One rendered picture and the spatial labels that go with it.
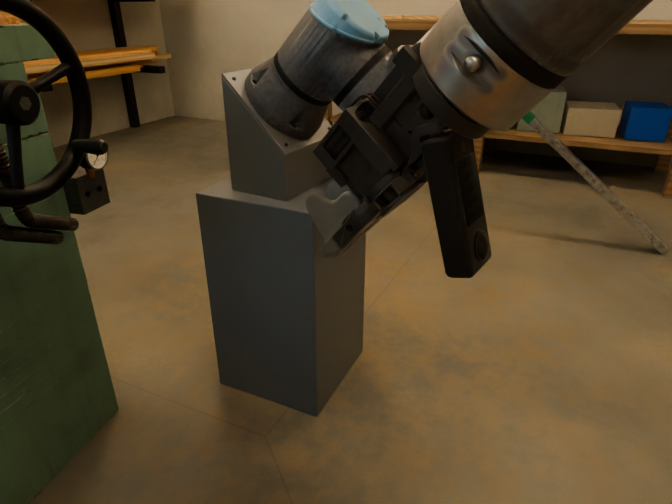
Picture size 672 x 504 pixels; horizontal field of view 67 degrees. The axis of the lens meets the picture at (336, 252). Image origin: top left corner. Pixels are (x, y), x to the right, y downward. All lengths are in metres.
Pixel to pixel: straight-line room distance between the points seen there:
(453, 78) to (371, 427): 1.06
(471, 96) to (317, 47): 0.69
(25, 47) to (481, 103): 0.91
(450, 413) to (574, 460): 0.29
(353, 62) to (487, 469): 0.91
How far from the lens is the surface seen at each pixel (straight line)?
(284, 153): 1.07
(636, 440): 1.47
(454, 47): 0.36
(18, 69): 1.11
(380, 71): 1.02
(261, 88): 1.10
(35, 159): 1.12
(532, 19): 0.34
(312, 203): 0.47
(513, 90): 0.35
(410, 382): 1.45
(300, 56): 1.04
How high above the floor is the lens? 0.93
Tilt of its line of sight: 26 degrees down
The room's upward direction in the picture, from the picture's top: straight up
